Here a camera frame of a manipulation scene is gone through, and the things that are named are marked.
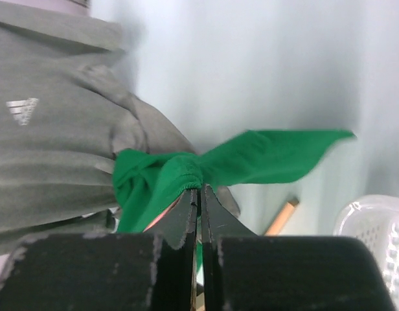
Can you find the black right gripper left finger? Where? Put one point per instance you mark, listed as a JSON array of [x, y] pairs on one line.
[[153, 270]]

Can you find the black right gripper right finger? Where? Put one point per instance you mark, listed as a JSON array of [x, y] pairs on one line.
[[244, 271]]

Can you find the pink wire hanger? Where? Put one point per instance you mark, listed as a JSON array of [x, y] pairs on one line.
[[157, 218]]

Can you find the green t shirt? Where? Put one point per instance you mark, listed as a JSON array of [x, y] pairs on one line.
[[146, 184]]

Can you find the grey adidas t shirt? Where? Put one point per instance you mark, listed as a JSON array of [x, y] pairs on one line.
[[64, 117]]

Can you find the white perforated plastic basket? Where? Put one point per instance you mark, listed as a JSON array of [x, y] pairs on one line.
[[374, 220]]

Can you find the wooden clothes rack frame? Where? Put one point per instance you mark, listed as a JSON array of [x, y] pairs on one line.
[[282, 217]]

